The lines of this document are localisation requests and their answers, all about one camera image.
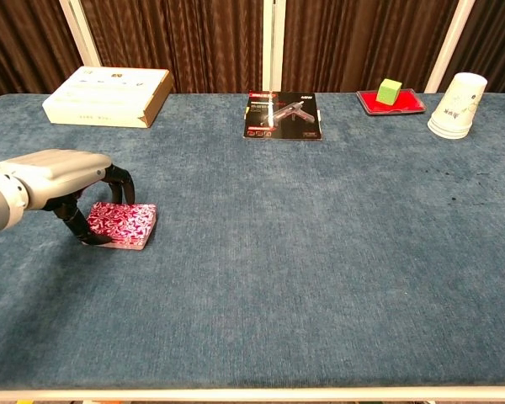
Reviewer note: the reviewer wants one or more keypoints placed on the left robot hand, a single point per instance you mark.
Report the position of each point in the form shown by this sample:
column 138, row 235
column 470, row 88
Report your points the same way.
column 54, row 172

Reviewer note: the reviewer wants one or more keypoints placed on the pink patterned sponge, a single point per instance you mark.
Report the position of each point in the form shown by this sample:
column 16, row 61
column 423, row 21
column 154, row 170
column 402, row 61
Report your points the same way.
column 124, row 223

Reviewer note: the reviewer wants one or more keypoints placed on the white cardboard box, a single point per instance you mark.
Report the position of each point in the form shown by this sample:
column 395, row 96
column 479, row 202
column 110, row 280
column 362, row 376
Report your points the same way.
column 105, row 97

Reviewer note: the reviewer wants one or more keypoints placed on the brown pleated curtain panel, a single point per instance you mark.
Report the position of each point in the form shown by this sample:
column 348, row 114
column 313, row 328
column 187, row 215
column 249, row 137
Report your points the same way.
column 353, row 38
column 177, row 42
column 25, row 42
column 496, row 33

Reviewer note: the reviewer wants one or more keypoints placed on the black glue gun package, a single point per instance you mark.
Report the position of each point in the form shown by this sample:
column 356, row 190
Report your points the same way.
column 284, row 115

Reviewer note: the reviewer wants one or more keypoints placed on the blue table cloth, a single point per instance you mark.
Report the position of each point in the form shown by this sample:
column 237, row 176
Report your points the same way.
column 278, row 252

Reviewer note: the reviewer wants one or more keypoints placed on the green cube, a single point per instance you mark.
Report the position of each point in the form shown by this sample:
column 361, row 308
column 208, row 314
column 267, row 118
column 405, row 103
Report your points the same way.
column 388, row 92

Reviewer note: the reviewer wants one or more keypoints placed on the red tray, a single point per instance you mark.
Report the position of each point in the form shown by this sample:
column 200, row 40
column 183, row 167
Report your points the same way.
column 408, row 103

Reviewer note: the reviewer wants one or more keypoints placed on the upside-down white paper cups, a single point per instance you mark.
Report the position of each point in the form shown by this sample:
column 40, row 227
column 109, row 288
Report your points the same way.
column 458, row 105

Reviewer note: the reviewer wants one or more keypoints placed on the white partition post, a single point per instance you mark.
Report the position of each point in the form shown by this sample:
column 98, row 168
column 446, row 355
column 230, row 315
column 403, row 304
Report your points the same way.
column 450, row 42
column 273, row 42
column 80, row 33

